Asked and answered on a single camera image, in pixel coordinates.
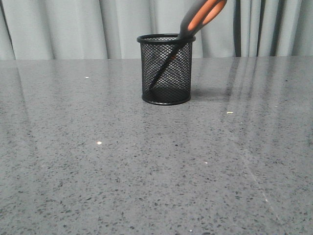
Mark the grey orange handled scissors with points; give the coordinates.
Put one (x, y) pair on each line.
(200, 14)

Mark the black mesh pen bucket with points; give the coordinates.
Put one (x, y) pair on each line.
(174, 86)

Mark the grey pleated curtain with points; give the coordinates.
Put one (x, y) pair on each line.
(107, 29)

